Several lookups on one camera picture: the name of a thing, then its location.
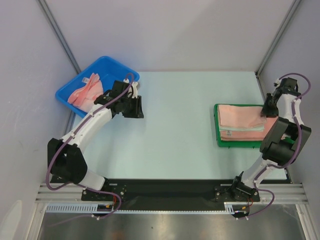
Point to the light pink embroidered towel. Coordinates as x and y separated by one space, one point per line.
243 117

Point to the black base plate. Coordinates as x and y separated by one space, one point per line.
177 195

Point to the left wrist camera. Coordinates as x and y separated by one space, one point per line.
131 92

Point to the pink towel in bin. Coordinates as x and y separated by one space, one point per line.
83 98

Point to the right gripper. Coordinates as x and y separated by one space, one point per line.
270 107

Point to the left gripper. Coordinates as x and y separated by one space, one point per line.
137 112

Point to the white slotted cable duct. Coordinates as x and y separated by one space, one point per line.
79 208

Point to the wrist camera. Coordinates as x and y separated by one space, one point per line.
131 92
277 83

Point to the green plastic tray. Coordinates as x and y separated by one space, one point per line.
232 144

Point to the blue plastic bin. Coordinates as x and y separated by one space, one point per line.
109 71

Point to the aluminium frame rail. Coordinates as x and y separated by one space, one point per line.
286 193

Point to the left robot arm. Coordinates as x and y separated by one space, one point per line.
65 157

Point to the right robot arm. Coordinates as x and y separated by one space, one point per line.
283 142

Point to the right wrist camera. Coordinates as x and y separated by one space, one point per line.
277 83

